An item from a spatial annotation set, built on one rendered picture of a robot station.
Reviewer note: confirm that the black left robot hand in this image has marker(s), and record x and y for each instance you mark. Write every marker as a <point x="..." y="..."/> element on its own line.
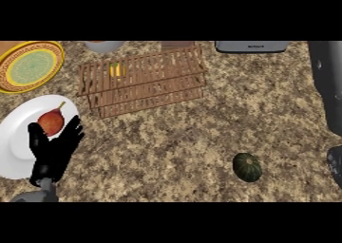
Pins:
<point x="54" y="152"/>

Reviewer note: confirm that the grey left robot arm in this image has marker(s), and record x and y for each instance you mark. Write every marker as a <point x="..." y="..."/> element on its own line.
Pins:
<point x="39" y="195"/>

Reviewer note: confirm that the round yellow green placemat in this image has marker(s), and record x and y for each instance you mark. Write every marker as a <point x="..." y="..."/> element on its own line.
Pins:
<point x="30" y="67"/>

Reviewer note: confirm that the brown wooden tiered shelf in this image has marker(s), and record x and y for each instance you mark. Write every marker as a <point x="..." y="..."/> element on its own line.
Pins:
<point x="146" y="84"/>

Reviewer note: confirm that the white plate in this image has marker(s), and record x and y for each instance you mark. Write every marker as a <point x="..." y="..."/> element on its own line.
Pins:
<point x="11" y="148"/>

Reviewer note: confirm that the red-brown pear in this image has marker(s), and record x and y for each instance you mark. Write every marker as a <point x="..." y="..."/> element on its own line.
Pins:
<point x="50" y="121"/>

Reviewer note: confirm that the yellow fruit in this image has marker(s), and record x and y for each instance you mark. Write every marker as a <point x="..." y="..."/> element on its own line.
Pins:
<point x="116" y="70"/>

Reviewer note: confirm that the brown wooden board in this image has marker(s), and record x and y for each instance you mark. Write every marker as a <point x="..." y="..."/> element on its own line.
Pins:
<point x="1" y="49"/>

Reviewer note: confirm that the grey pot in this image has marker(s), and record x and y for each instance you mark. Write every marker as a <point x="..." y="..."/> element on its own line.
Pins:
<point x="103" y="46"/>

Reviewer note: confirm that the dark green squash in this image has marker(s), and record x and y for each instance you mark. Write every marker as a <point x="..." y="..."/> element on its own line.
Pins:
<point x="246" y="167"/>

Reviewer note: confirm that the brown box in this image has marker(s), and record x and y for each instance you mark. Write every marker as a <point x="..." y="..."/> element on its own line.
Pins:
<point x="176" y="45"/>

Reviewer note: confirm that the grey flat appliance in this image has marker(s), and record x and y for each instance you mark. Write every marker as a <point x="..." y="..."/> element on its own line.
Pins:
<point x="250" y="46"/>

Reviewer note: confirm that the dark rounded appliance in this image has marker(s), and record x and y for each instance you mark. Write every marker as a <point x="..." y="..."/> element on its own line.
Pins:
<point x="340" y="169"/>

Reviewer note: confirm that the large grey appliance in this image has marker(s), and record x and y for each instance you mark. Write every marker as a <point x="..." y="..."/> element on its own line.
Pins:
<point x="334" y="85"/>

